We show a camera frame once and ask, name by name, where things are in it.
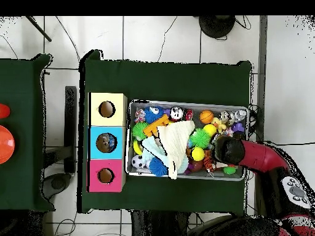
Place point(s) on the cream yellow knitted cloth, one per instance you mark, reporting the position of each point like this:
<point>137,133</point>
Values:
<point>178,142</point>

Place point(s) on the crushed clear plastic bottle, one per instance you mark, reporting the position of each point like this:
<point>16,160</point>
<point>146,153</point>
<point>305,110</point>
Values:
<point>240,114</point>

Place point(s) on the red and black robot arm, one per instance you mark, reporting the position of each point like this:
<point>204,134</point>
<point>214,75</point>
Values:
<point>256,157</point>

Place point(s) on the shallow clear mesh bin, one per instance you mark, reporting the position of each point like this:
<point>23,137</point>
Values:
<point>147,173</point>

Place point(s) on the wooden box with three holes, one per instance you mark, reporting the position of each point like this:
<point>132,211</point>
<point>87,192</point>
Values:
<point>107,147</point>

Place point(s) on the long orange toy brick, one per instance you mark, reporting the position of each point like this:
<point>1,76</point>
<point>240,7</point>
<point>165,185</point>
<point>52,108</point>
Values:
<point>155,125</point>

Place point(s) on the blue spiky ball with eyes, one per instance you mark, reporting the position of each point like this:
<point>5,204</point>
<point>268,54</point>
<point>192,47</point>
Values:
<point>154,113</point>

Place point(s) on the pale blue waffle cloth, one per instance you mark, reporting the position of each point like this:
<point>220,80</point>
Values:
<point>152,147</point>

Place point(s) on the black drink can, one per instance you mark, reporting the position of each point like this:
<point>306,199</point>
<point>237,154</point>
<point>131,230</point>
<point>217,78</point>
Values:
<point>176,113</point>

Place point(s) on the plain blue spiky ball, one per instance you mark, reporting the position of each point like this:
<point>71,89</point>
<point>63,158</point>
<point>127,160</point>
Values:
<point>158,167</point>

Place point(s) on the small soccer ball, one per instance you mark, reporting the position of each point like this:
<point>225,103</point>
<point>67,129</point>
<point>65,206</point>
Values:
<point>138,162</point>

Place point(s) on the light green spiky ball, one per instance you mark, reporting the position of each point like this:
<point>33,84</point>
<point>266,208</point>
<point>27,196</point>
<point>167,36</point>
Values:
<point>200,138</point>

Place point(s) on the small orange basketball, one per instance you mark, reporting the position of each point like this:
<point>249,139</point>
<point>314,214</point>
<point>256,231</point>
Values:
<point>206,116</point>

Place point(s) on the small brown football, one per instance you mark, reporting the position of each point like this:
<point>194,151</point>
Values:
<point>195,165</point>

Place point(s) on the black upright panel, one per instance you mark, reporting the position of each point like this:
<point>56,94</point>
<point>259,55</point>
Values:
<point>71,128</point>

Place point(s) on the grey round floor base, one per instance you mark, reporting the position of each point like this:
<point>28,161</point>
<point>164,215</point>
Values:
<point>58,183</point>

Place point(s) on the black round stand base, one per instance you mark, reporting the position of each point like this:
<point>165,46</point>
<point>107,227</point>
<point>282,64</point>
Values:
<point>216,25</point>

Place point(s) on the dark green side table cloth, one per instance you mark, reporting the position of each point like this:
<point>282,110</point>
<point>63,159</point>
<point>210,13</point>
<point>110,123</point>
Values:
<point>24,187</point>

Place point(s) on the orange disc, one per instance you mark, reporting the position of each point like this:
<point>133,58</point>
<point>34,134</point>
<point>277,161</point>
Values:
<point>6,145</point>

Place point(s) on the small red object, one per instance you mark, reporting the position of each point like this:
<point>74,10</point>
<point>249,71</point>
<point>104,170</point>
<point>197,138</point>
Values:
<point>3,111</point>

